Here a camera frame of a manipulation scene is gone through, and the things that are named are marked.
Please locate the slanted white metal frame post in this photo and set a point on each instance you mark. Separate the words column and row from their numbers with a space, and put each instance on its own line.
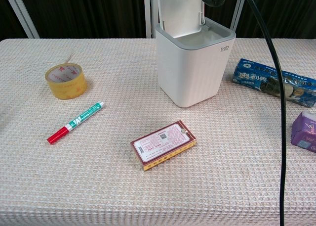
column 21, row 13

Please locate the upright white metal frame post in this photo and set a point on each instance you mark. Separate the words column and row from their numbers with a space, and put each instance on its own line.
column 148, row 13

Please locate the white lidded trash bin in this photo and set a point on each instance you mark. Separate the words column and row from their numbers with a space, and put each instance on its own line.
column 192, row 75

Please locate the beige waffle tablecloth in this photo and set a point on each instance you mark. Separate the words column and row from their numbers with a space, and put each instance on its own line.
column 98, row 186

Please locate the white container lid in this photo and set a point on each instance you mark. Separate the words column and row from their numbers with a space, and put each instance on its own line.
column 181, row 11

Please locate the dark curtain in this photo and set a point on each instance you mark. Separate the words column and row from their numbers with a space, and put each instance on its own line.
column 86, row 13

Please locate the blue Oreo cookie pack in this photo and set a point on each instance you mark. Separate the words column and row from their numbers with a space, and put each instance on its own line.
column 251, row 77

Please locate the purple paper box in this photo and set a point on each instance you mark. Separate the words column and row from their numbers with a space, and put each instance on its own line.
column 303, row 134

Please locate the thin white metal frame post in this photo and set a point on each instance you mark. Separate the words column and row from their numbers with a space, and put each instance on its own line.
column 236, row 18

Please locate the yellow packing tape roll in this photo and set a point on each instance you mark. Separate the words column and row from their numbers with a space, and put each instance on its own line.
column 66, row 90

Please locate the green marker red cap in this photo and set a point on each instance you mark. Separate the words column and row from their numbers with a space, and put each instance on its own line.
column 74, row 123

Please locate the red playing card box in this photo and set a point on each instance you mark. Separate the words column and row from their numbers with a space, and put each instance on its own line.
column 160, row 142

